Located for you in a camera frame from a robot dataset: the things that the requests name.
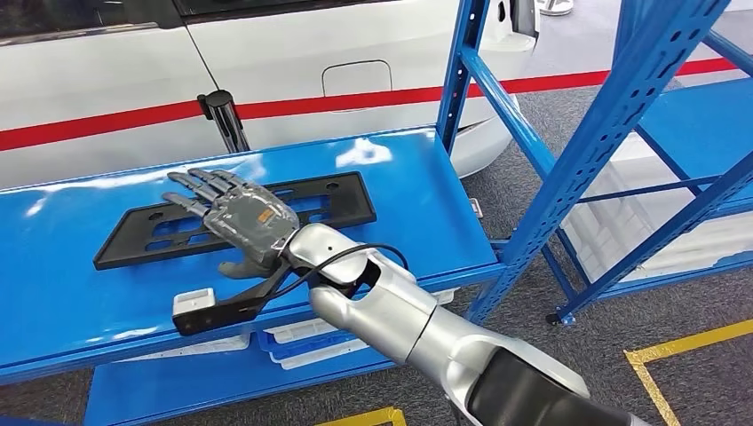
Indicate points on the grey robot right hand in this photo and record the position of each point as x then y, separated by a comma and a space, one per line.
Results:
253, 223

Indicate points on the long black plastic panel part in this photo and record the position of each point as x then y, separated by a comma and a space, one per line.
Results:
353, 206

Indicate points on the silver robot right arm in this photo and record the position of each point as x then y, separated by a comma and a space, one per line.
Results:
400, 311

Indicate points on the blue metal shelf rack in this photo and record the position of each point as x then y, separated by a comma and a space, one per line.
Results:
694, 123
88, 306

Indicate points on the blue plastic bin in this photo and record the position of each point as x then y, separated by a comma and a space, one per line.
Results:
267, 347

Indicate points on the yellow floor tape square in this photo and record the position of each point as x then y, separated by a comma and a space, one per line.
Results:
694, 340
365, 416

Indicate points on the small pale floor plate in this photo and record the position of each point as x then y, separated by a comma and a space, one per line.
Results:
476, 209

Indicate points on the large white plastic bin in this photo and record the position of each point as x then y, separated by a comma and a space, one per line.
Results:
600, 241
623, 194
676, 264

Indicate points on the white round base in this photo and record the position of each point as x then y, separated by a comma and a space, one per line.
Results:
556, 7

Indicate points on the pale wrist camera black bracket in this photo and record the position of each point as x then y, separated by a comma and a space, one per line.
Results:
223, 311

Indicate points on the black stanchion post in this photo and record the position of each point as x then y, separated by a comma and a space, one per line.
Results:
226, 123

